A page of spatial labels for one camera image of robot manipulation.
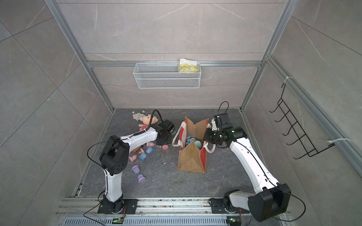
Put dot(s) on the white fluffy plush toy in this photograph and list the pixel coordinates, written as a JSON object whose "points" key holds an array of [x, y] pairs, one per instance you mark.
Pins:
{"points": [[138, 116]]}

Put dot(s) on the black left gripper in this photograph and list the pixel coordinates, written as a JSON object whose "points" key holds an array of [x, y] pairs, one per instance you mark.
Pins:
{"points": [[170, 136]]}

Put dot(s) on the purple hourglass left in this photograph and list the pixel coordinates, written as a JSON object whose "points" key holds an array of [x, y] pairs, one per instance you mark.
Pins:
{"points": [[140, 177]]}

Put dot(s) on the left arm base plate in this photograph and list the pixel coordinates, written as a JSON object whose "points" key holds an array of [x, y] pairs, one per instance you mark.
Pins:
{"points": [[127, 206]]}

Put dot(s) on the black wire hook rack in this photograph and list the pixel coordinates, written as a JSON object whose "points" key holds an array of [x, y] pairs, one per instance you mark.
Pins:
{"points": [[296, 127]]}

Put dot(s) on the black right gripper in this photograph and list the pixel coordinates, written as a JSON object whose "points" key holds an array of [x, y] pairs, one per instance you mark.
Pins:
{"points": [[208, 137]]}

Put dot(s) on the pink plush doll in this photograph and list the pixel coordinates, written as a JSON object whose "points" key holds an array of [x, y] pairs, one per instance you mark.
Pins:
{"points": [[146, 120]]}

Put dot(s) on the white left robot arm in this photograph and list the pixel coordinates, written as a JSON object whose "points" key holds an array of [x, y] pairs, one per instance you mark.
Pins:
{"points": [[115, 155]]}

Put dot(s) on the blue hourglass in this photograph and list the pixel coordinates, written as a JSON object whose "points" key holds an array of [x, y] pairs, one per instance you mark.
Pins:
{"points": [[188, 140], [143, 153]]}

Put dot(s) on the yellow wipes packet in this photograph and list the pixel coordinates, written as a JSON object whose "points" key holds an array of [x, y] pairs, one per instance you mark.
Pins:
{"points": [[188, 66]]}

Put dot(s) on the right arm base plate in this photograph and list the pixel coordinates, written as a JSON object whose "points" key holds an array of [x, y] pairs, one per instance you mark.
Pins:
{"points": [[221, 206]]}

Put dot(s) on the plaid fabric pouch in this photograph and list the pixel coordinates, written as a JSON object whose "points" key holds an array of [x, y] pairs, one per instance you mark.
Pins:
{"points": [[136, 150]]}

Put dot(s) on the white wire wall basket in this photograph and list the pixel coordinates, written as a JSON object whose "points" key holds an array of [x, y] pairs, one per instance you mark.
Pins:
{"points": [[166, 76]]}

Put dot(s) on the green hourglass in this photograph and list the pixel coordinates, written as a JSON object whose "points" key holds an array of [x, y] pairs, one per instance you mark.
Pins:
{"points": [[197, 143]]}

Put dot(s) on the pink hourglass lying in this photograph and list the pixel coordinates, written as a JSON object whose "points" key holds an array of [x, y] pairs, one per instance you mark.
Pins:
{"points": [[154, 146]]}

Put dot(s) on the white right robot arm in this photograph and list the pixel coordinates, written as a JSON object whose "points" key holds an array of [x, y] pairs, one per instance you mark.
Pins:
{"points": [[270, 198]]}

